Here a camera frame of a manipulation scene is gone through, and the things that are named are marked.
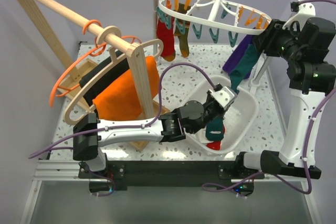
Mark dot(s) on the orange cloth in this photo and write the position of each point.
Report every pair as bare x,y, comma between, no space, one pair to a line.
116,96

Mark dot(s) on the wooden hanger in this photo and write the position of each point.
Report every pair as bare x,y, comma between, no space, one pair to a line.
142,64

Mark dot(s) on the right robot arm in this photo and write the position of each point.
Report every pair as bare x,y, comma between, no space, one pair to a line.
312,81

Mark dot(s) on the purple sock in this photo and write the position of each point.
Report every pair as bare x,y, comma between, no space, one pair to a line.
237,54

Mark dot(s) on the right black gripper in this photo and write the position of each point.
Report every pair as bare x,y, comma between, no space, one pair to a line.
265,41

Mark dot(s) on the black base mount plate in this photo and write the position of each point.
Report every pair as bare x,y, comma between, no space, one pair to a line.
123,174

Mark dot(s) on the white plastic basin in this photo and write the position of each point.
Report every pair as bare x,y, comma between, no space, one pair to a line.
238,119

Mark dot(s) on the white sock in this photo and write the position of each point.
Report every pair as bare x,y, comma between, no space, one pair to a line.
200,137

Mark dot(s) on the striped olive sock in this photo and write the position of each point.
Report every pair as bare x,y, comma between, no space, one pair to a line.
183,38
170,57

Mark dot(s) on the red santa sock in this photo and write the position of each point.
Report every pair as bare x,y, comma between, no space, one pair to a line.
215,144
166,36

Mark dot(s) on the aluminium frame rail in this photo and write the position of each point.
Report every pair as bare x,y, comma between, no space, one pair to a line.
48,170

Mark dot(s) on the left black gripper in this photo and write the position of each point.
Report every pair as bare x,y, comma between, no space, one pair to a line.
222,114

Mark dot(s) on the dark green sock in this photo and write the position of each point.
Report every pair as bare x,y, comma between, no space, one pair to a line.
215,124
245,65

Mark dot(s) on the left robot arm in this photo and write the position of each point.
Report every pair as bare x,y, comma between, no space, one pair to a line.
90,135

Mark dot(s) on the white clip sock hanger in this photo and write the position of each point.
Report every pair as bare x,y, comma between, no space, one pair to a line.
216,15

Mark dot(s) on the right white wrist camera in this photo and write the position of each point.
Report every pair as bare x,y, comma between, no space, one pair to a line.
300,13

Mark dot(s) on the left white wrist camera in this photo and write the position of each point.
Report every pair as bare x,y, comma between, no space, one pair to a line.
224,97

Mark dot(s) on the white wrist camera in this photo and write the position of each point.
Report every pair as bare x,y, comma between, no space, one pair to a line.
224,97
300,13

